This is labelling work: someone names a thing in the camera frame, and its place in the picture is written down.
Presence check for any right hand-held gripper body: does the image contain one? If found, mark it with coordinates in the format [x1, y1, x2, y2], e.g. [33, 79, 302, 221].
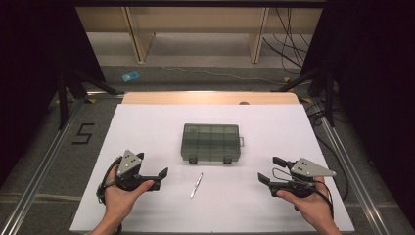
[269, 158, 337, 199]

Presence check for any left hand-held gripper cable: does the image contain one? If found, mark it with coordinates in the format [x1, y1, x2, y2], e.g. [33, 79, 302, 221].
[96, 156, 123, 235]

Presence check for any aluminium floor rail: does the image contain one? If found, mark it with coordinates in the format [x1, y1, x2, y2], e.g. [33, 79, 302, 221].
[0, 91, 126, 235]
[316, 115, 392, 235]

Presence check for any blue card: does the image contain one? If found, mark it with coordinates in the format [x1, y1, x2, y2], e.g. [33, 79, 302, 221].
[121, 70, 141, 83]

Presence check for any black metal stand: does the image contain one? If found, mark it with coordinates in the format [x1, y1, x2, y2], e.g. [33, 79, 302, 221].
[56, 67, 125, 131]
[270, 65, 338, 128]

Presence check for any dark curtain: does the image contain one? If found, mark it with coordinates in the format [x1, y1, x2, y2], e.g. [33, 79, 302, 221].
[299, 0, 415, 229]
[0, 0, 108, 189]

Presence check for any black floor cable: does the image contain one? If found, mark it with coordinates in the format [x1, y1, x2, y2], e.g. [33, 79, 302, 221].
[304, 100, 350, 202]

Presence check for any light wooden bench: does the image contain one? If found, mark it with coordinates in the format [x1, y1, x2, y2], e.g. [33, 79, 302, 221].
[75, 6, 324, 65]

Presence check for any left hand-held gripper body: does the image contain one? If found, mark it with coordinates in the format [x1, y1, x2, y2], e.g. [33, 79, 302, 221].
[115, 149, 161, 192]

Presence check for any white floor cable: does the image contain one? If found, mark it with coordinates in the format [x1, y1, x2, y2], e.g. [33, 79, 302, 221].
[147, 32, 286, 87]

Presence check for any hand-held gripper cable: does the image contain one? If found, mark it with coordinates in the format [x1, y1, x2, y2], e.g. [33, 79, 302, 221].
[96, 156, 123, 235]
[271, 167, 335, 220]

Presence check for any grey transparent compartment box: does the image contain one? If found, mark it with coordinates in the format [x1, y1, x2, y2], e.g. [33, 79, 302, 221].
[180, 122, 245, 165]

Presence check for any white table sheet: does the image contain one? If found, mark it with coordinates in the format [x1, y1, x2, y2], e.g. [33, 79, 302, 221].
[69, 103, 355, 233]

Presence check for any person's left hand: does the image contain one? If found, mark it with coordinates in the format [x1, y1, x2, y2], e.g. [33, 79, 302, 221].
[103, 159, 156, 226]

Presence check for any person's right hand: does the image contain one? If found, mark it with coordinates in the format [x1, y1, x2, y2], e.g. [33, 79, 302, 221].
[276, 176, 335, 229]

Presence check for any right hand-held gripper cable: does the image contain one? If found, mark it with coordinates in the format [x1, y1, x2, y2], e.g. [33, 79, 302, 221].
[271, 167, 335, 220]

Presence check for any bundle of black floor cables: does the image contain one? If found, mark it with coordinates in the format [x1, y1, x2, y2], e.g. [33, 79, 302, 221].
[261, 7, 311, 76]

